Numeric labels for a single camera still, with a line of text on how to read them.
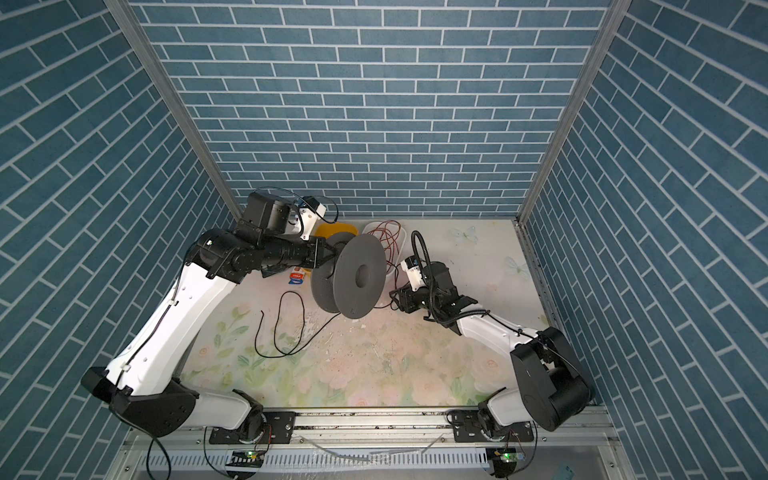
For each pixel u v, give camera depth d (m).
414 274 0.79
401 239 1.08
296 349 0.87
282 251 0.53
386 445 0.73
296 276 1.02
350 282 0.64
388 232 1.08
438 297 0.68
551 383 0.43
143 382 0.38
